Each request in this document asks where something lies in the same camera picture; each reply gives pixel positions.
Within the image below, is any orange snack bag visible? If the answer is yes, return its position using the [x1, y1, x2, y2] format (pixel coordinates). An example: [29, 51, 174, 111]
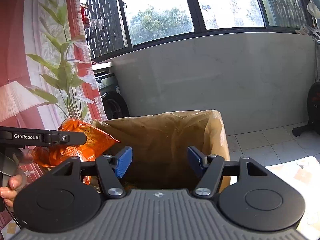
[31, 118, 121, 185]

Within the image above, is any washing machine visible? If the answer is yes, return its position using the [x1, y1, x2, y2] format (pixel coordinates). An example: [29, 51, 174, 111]
[92, 62, 130, 120]

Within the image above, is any white pleated lamp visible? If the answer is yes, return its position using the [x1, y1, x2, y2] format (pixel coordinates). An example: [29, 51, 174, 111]
[0, 81, 45, 121]

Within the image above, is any brown cardboard box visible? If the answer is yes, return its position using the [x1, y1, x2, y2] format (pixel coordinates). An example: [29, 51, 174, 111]
[92, 110, 230, 191]

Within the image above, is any green potted plant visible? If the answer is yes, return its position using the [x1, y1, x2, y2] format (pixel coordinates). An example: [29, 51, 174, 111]
[26, 0, 94, 121]

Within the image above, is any black exercise bike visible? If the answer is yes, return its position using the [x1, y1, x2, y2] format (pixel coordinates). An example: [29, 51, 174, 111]
[292, 82, 320, 137]

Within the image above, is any person's left hand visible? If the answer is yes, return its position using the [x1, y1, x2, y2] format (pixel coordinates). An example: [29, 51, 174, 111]
[1, 150, 33, 211]

